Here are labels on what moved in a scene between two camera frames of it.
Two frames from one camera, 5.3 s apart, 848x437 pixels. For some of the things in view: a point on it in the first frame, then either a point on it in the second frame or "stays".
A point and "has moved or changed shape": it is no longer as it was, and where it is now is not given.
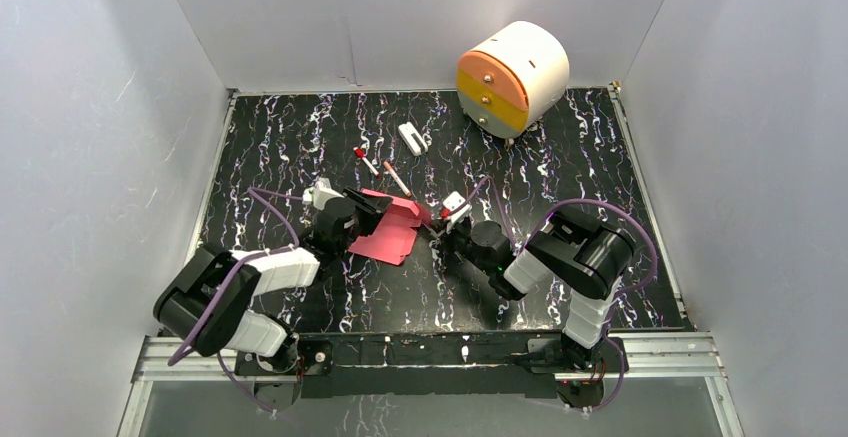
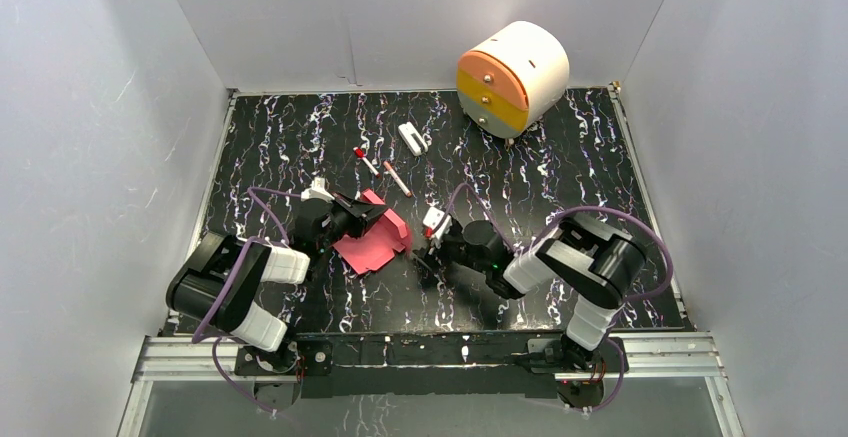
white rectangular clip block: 412,138 stays
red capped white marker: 360,152 stays
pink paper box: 395,236 has moved or changed shape
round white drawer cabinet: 512,77 stays
